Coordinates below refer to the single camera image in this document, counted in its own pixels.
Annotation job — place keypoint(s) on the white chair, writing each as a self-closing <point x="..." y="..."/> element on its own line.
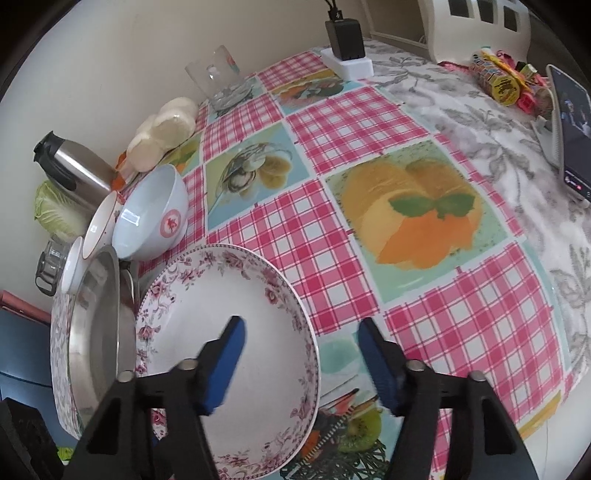
<point x="443" y="27"/>

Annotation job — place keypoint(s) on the clear glass jar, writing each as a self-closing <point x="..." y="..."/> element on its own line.
<point x="48" y="263"/>

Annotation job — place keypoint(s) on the white phone stand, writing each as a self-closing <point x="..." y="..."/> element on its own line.
<point x="547" y="143"/>

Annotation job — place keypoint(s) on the napa cabbage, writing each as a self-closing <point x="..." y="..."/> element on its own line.
<point x="57" y="210"/>

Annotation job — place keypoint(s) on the black charger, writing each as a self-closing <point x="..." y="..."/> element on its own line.
<point x="344" y="39"/>

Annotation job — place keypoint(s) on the pink wrapped candies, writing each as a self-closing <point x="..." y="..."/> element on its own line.
<point x="535" y="92"/>

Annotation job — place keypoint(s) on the pale blue bowl red emblem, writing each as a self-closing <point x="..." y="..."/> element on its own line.
<point x="152" y="207"/>

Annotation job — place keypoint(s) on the stainless steel thermos jug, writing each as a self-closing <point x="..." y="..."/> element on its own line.
<point x="78" y="164"/>

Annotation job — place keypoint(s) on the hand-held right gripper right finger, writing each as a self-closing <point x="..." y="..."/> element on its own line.
<point x="377" y="364"/>

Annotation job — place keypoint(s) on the blue cabinet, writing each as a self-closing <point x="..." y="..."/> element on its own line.
<point x="23" y="355"/>

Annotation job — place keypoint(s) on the pink checkered tablecloth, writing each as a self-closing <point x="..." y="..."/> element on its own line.
<point x="351" y="221"/>

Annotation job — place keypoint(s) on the stainless steel basin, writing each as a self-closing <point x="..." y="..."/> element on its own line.
<point x="99" y="323"/>

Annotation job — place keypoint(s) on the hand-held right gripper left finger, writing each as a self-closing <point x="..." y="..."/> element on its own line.
<point x="225" y="364"/>

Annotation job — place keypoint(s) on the smartphone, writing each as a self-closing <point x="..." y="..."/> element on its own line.
<point x="575" y="124"/>

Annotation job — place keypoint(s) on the small bowl red rim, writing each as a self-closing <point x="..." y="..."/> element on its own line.
<point x="102" y="221"/>

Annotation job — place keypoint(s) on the clear glass mug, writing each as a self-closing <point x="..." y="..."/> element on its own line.
<point x="217" y="76"/>

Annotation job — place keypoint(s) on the pink bar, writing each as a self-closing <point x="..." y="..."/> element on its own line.
<point x="23" y="307"/>

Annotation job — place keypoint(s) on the orange snack packet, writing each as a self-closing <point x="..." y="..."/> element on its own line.
<point x="121" y="173"/>

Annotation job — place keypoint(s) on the bag of white buns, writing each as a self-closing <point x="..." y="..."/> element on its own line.
<point x="161" y="127"/>

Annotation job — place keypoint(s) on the grey floral tablecloth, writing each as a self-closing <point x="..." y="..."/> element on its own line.
<point x="485" y="134"/>

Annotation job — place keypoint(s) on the pink floral rim plate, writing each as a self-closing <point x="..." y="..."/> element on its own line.
<point x="194" y="304"/>

